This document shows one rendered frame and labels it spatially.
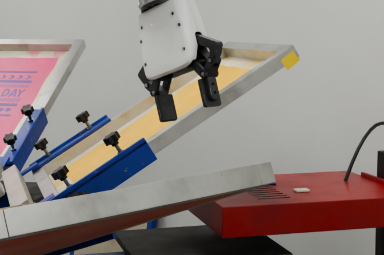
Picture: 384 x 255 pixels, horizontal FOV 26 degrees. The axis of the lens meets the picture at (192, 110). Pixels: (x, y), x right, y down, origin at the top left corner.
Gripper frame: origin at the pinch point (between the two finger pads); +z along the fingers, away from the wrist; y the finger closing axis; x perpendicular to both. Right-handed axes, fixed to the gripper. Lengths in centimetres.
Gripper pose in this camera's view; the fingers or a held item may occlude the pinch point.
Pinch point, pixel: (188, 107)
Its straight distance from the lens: 119.0
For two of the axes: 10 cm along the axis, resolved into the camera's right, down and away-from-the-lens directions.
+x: 7.0, -0.8, 7.1
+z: 2.2, 9.7, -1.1
